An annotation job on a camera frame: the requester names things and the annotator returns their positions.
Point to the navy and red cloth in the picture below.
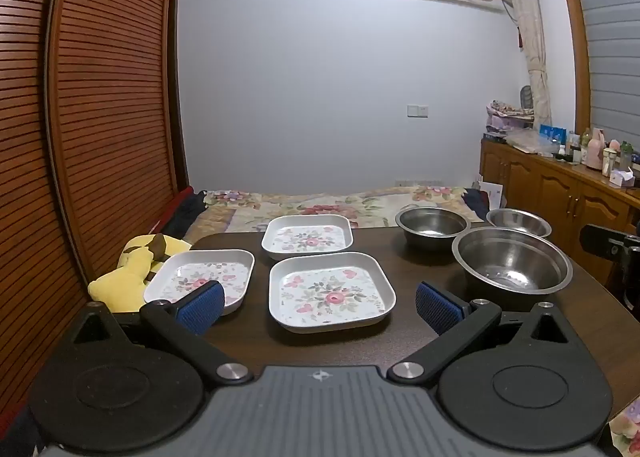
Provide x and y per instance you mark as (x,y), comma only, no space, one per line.
(182,214)

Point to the green bottle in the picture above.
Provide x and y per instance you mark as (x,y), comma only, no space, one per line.
(626,154)

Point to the tissue box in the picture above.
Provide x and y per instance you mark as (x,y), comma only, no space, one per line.
(621,178)

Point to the red hanging ornament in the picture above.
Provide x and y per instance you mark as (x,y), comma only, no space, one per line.
(521,34)

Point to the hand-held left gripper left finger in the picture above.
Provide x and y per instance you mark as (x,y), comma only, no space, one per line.
(200,308)

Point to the white wall socket strip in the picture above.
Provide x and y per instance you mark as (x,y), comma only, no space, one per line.
(417,183)

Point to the small shallow steel bowl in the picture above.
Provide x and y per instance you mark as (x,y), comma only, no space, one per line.
(517,223)

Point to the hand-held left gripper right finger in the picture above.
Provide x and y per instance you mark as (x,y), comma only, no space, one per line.
(437,308)

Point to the large steel bowl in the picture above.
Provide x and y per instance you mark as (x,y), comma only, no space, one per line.
(510,262)

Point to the pile of folded cloths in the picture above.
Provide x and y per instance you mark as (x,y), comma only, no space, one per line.
(507,117)

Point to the white paper bag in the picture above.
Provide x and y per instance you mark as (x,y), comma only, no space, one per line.
(492,194)

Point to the cream patterned curtain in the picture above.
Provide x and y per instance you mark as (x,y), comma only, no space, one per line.
(532,37)

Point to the deep medium steel bowl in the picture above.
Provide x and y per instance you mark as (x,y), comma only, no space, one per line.
(432,224)

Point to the wooden window frame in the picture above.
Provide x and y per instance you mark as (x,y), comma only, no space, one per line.
(575,37)

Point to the wooden louvred wardrobe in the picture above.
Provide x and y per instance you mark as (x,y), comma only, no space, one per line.
(100,87)

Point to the small grey fan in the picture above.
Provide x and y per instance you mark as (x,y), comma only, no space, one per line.
(526,96)

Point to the yellow plush toy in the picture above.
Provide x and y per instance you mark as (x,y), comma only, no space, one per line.
(125,279)

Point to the white wall switch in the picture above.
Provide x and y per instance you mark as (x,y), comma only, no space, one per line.
(418,110)

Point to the blue box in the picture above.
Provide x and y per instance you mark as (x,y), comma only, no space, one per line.
(552,133)

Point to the clear plastic bag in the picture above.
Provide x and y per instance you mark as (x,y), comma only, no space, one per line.
(530,142)

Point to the floral blanket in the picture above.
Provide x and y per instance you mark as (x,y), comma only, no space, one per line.
(320,204)

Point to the dark folded cloth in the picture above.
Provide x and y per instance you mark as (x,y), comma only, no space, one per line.
(477,202)

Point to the wooden cabinet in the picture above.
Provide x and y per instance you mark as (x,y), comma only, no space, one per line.
(550,197)

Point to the pink bottle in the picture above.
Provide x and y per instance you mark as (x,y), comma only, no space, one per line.
(596,152)

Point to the floral square plate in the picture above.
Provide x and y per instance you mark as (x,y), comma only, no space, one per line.
(330,297)
(307,237)
(200,271)

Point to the clear bottle white cap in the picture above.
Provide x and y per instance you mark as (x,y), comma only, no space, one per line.
(609,162)

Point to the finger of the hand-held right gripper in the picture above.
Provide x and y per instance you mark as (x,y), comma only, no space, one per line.
(600,239)

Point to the grey window blinds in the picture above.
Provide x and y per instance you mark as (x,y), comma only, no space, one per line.
(615,37)

